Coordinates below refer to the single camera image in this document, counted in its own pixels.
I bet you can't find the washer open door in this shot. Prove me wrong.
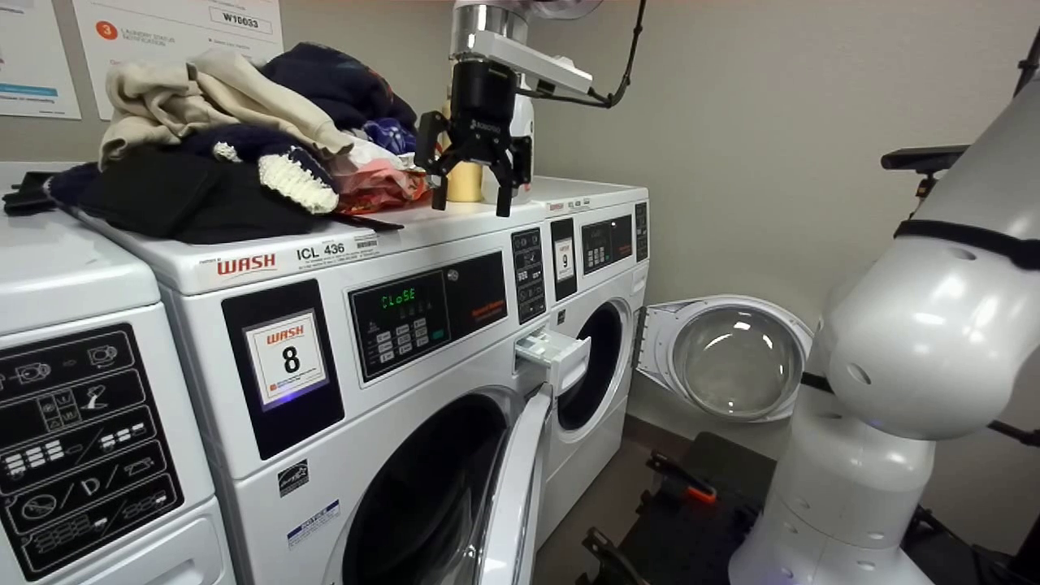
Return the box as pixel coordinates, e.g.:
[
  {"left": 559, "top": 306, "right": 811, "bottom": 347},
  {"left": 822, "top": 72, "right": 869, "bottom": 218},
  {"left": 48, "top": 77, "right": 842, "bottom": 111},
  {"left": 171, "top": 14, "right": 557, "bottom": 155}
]
[
  {"left": 474, "top": 392, "right": 554, "bottom": 585},
  {"left": 637, "top": 292, "right": 811, "bottom": 423}
]

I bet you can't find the cream cloth garment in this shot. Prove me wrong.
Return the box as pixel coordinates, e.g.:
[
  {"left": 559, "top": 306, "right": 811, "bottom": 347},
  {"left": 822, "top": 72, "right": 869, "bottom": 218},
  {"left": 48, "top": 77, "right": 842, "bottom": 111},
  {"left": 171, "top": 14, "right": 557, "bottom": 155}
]
[{"left": 99, "top": 48, "right": 351, "bottom": 161}]

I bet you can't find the far washer open door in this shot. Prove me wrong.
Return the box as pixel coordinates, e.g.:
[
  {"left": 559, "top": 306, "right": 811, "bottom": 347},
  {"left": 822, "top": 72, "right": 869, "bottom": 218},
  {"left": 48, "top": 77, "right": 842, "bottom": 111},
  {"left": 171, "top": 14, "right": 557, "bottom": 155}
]
[{"left": 637, "top": 292, "right": 811, "bottom": 423}]

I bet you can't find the red patterned cloth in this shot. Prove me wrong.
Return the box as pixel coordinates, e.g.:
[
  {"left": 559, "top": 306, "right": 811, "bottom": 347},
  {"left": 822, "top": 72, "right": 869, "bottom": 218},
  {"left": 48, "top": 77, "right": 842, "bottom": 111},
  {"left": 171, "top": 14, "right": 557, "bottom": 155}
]
[{"left": 330, "top": 135, "right": 429, "bottom": 213}]

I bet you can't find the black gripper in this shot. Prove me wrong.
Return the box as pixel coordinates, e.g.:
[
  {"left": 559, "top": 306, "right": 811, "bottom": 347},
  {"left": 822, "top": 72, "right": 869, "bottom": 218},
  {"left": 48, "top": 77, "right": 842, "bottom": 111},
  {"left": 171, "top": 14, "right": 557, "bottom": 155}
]
[{"left": 416, "top": 62, "right": 516, "bottom": 218}]

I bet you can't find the wall instruction poster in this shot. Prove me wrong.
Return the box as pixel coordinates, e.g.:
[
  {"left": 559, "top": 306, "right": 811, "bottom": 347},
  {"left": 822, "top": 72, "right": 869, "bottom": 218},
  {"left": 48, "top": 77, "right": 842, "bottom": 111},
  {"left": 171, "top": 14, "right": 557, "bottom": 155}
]
[{"left": 70, "top": 0, "right": 287, "bottom": 120}]

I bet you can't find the white washing machine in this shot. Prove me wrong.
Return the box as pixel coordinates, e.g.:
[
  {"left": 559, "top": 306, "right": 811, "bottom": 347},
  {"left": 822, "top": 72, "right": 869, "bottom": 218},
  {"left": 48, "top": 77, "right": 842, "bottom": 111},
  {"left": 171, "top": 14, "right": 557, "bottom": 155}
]
[
  {"left": 89, "top": 202, "right": 554, "bottom": 585},
  {"left": 516, "top": 177, "right": 650, "bottom": 543}
]

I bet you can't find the open detergent drawer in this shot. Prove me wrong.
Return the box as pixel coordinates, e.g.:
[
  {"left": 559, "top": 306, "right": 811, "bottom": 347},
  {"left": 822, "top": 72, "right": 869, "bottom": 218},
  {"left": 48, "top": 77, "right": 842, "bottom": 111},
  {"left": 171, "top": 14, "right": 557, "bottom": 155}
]
[{"left": 516, "top": 332, "right": 590, "bottom": 395}]

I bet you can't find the far white washing machine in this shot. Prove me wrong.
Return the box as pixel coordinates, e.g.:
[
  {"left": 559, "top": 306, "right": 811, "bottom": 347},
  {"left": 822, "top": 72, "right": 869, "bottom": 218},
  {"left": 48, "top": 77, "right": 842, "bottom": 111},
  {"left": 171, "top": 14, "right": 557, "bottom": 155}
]
[{"left": 516, "top": 177, "right": 650, "bottom": 543}]

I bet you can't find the washing machine number nine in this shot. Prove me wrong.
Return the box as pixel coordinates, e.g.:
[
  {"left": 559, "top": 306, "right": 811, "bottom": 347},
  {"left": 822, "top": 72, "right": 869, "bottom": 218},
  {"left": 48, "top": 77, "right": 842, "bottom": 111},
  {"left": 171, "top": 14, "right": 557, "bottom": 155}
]
[{"left": 0, "top": 161, "right": 234, "bottom": 585}]

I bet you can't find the middle white washing machine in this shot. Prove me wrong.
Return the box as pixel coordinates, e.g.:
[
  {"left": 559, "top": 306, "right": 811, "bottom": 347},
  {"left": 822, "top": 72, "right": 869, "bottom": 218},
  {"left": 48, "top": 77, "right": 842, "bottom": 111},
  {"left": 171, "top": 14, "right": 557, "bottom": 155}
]
[{"left": 89, "top": 202, "right": 554, "bottom": 585}]

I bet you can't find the white detergent bottle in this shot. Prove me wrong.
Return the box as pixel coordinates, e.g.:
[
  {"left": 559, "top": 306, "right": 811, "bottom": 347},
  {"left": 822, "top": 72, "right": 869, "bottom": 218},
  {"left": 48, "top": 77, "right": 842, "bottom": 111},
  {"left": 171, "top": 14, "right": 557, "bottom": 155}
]
[{"left": 441, "top": 107, "right": 537, "bottom": 207}]

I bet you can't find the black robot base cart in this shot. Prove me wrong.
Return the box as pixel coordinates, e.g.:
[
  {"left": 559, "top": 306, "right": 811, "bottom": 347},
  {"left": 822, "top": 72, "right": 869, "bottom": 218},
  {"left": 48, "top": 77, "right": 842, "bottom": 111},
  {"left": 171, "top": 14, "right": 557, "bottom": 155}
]
[{"left": 574, "top": 431, "right": 775, "bottom": 585}]

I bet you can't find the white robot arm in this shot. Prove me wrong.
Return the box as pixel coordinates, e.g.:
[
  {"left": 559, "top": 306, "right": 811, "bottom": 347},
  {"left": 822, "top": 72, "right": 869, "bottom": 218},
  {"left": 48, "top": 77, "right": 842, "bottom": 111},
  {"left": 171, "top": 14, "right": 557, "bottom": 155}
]
[{"left": 728, "top": 74, "right": 1040, "bottom": 585}]

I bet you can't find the middle washer open door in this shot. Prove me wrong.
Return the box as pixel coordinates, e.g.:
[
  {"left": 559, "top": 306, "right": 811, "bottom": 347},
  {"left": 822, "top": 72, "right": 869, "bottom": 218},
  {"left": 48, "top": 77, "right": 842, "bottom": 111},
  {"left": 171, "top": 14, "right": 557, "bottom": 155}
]
[{"left": 474, "top": 392, "right": 554, "bottom": 585}]

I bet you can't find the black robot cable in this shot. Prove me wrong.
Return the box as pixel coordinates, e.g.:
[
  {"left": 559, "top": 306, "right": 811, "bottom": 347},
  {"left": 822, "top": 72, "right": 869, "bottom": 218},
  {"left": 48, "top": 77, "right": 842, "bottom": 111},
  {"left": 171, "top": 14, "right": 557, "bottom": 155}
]
[{"left": 516, "top": 0, "right": 653, "bottom": 111}]

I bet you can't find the dark navy garment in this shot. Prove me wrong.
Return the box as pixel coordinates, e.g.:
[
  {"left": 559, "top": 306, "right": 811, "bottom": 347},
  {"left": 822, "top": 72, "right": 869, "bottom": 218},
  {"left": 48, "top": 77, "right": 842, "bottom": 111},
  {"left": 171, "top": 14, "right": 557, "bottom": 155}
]
[{"left": 264, "top": 42, "right": 416, "bottom": 129}]

